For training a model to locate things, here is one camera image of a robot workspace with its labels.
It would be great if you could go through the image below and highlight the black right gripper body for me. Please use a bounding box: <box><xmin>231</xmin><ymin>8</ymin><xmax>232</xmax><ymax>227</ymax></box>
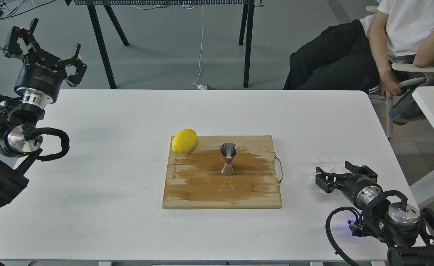
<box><xmin>337</xmin><ymin>174</ymin><xmax>383</xmax><ymax>210</ymax></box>

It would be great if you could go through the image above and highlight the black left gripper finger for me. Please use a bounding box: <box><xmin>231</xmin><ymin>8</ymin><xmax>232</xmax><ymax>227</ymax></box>
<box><xmin>60</xmin><ymin>44</ymin><xmax>87</xmax><ymax>87</ymax></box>
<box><xmin>1</xmin><ymin>18</ymin><xmax>47</xmax><ymax>64</ymax></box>

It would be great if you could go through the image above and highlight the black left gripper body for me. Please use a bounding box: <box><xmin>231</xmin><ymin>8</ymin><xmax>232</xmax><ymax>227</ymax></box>
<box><xmin>14</xmin><ymin>62</ymin><xmax>65</xmax><ymax>103</ymax></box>

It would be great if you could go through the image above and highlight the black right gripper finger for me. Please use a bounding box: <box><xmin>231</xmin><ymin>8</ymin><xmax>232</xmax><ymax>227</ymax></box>
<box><xmin>316</xmin><ymin>167</ymin><xmax>350</xmax><ymax>193</ymax></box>
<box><xmin>345</xmin><ymin>161</ymin><xmax>378</xmax><ymax>181</ymax></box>

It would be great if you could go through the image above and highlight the small clear glass cup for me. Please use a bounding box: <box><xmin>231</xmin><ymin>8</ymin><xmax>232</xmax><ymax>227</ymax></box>
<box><xmin>317</xmin><ymin>153</ymin><xmax>337</xmax><ymax>172</ymax></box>

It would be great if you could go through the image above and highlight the steel double jigger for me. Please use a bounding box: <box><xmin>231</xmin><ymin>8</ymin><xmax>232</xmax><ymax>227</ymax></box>
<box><xmin>220</xmin><ymin>143</ymin><xmax>239</xmax><ymax>176</ymax></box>

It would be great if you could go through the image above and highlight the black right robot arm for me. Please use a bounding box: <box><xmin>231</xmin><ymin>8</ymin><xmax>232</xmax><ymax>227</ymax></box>
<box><xmin>316</xmin><ymin>161</ymin><xmax>434</xmax><ymax>266</ymax></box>

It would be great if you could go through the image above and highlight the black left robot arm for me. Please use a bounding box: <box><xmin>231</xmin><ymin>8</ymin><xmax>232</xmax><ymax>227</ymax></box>
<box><xmin>0</xmin><ymin>18</ymin><xmax>87</xmax><ymax>208</ymax></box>

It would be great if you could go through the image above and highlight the seated person in white shirt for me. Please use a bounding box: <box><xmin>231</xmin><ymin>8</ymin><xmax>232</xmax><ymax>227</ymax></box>
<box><xmin>283</xmin><ymin>0</ymin><xmax>434</xmax><ymax>98</ymax></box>

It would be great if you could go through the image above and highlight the yellow lemon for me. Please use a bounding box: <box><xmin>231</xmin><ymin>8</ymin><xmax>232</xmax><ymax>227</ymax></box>
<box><xmin>171</xmin><ymin>129</ymin><xmax>198</xmax><ymax>155</ymax></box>

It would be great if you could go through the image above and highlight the wooden cutting board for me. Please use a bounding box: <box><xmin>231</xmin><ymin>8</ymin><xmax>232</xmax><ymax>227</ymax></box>
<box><xmin>162</xmin><ymin>135</ymin><xmax>282</xmax><ymax>210</ymax></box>

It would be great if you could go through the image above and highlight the white hanging cable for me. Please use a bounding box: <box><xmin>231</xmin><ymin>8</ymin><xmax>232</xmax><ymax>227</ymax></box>
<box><xmin>193</xmin><ymin>4</ymin><xmax>215</xmax><ymax>90</ymax></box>

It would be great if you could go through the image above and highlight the black metal table frame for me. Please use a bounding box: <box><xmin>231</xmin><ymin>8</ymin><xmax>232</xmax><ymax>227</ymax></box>
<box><xmin>65</xmin><ymin>0</ymin><xmax>259</xmax><ymax>90</ymax></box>

